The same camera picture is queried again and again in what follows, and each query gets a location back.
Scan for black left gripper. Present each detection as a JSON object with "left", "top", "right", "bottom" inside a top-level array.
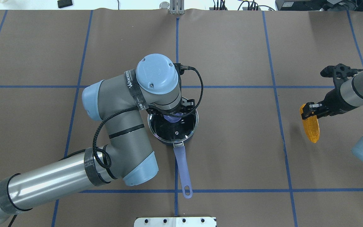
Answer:
[{"left": 147, "top": 98, "right": 196, "bottom": 118}]

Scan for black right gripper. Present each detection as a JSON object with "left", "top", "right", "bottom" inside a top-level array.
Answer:
[{"left": 302, "top": 89, "right": 352, "bottom": 120}]

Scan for yellow corn cob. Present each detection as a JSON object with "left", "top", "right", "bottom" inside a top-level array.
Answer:
[{"left": 300, "top": 104, "right": 320, "bottom": 143}]

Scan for glass pot lid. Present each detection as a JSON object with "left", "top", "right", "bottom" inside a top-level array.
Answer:
[{"left": 147, "top": 110, "right": 199, "bottom": 144}]

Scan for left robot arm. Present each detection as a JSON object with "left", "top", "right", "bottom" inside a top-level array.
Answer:
[{"left": 0, "top": 54, "right": 203, "bottom": 224}]

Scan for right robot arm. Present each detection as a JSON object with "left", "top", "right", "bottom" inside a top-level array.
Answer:
[{"left": 300, "top": 63, "right": 363, "bottom": 162}]

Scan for dark blue saucepan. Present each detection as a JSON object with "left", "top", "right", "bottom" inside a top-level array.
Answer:
[{"left": 147, "top": 110, "right": 199, "bottom": 199}]

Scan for small black flat device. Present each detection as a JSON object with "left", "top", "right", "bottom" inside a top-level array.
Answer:
[{"left": 57, "top": 0, "right": 73, "bottom": 9}]

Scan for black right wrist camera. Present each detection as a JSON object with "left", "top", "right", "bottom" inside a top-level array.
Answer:
[{"left": 320, "top": 63, "right": 358, "bottom": 83}]

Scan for aluminium frame post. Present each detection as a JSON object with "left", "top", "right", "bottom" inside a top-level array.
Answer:
[{"left": 169, "top": 0, "right": 185, "bottom": 15}]

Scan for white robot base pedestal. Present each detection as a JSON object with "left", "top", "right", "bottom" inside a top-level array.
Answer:
[{"left": 134, "top": 217, "right": 217, "bottom": 227}]

